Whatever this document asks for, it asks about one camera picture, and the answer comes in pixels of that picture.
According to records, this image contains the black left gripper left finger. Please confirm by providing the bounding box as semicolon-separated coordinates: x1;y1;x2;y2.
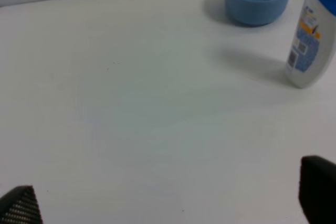
1;185;43;224

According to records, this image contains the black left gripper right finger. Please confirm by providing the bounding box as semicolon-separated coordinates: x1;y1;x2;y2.
299;155;335;223

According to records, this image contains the white bottle blue cap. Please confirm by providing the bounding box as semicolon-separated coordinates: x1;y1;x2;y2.
285;0;335;88

